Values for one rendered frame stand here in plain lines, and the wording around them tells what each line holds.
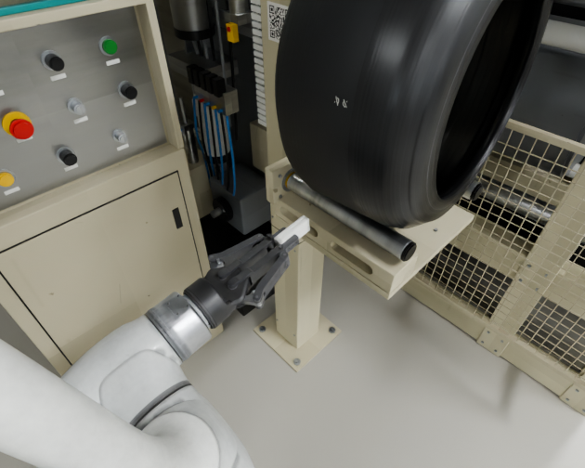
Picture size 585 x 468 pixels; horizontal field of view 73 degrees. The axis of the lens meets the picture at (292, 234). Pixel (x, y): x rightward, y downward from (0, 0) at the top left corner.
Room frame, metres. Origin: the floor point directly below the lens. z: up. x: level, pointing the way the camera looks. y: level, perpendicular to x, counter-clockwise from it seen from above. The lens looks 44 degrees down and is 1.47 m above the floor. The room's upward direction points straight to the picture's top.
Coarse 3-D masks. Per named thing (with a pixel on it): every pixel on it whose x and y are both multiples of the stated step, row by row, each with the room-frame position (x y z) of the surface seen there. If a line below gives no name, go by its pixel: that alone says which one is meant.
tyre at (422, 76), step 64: (320, 0) 0.62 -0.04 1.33; (384, 0) 0.56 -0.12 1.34; (448, 0) 0.53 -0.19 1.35; (512, 0) 0.90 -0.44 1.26; (320, 64) 0.57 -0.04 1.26; (384, 64) 0.51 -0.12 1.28; (448, 64) 0.50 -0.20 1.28; (512, 64) 0.87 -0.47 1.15; (320, 128) 0.55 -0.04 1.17; (384, 128) 0.49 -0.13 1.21; (448, 128) 0.88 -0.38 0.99; (320, 192) 0.62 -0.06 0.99; (384, 192) 0.49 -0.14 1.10; (448, 192) 0.63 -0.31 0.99
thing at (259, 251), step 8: (264, 240) 0.47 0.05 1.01; (272, 240) 0.47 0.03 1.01; (256, 248) 0.45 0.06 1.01; (264, 248) 0.46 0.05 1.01; (248, 256) 0.44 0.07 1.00; (256, 256) 0.44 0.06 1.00; (232, 264) 0.42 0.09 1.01; (240, 264) 0.42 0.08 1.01; (248, 264) 0.43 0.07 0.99; (224, 272) 0.40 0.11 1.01
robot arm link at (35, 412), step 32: (0, 352) 0.14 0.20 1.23; (0, 384) 0.12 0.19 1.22; (32, 384) 0.13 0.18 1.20; (64, 384) 0.14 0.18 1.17; (0, 416) 0.11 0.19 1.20; (32, 416) 0.11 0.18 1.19; (64, 416) 0.12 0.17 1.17; (96, 416) 0.13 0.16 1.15; (160, 416) 0.19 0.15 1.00; (192, 416) 0.18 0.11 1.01; (0, 448) 0.10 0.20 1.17; (32, 448) 0.10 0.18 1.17; (64, 448) 0.10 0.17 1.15; (96, 448) 0.11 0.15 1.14; (128, 448) 0.12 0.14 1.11; (160, 448) 0.13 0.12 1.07; (192, 448) 0.15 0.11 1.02; (224, 448) 0.16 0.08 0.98
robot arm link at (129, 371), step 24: (120, 336) 0.29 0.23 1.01; (144, 336) 0.29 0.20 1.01; (96, 360) 0.25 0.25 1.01; (120, 360) 0.25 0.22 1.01; (144, 360) 0.26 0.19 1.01; (168, 360) 0.27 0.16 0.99; (72, 384) 0.23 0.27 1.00; (96, 384) 0.23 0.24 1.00; (120, 384) 0.23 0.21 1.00; (144, 384) 0.23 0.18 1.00; (168, 384) 0.23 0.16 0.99; (120, 408) 0.20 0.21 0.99; (144, 408) 0.20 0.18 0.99
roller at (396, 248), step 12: (288, 180) 0.77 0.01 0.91; (300, 180) 0.76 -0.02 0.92; (300, 192) 0.74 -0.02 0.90; (312, 192) 0.72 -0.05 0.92; (324, 204) 0.69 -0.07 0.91; (336, 204) 0.67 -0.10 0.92; (336, 216) 0.66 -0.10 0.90; (348, 216) 0.64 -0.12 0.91; (360, 216) 0.63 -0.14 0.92; (360, 228) 0.61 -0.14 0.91; (372, 228) 0.60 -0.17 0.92; (384, 228) 0.59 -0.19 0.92; (372, 240) 0.59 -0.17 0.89; (384, 240) 0.57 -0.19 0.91; (396, 240) 0.56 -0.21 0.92; (408, 240) 0.56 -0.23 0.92; (396, 252) 0.54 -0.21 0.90; (408, 252) 0.54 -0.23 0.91
